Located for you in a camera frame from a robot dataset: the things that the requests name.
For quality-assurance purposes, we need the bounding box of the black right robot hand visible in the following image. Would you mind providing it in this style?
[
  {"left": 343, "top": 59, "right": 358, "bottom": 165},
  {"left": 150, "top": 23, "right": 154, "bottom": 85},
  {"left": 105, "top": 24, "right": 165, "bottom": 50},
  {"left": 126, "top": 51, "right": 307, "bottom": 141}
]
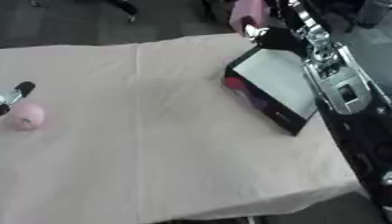
[{"left": 243, "top": 0, "right": 312, "bottom": 59}]

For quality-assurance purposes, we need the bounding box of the black box white inside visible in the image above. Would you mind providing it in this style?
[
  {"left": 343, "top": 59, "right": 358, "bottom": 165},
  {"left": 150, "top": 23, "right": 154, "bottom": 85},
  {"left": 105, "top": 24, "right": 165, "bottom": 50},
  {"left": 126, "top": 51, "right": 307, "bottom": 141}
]
[{"left": 221, "top": 45, "right": 322, "bottom": 137}]

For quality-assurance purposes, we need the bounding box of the pink bag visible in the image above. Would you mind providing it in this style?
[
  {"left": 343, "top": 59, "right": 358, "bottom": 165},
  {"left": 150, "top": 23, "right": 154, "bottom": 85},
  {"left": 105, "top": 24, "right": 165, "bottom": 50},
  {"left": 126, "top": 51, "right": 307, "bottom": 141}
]
[{"left": 227, "top": 0, "right": 273, "bottom": 35}]

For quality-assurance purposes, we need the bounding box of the grey bin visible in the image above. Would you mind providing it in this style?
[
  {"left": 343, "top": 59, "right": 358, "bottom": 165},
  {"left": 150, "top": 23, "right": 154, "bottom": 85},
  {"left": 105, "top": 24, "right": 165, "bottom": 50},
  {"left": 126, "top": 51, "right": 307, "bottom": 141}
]
[{"left": 353, "top": 0, "right": 392, "bottom": 30}]

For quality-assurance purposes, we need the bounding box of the black chair leg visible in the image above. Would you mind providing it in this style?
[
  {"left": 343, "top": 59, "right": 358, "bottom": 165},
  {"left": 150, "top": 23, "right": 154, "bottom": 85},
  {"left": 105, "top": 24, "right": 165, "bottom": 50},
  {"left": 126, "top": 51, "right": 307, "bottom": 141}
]
[{"left": 104, "top": 0, "right": 141, "bottom": 25}]

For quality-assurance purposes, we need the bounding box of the pink toy peach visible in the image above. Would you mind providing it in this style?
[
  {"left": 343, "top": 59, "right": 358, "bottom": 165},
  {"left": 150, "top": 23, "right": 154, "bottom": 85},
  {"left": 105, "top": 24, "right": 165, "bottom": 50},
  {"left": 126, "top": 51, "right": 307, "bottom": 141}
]
[{"left": 4, "top": 101, "right": 48, "bottom": 132}]

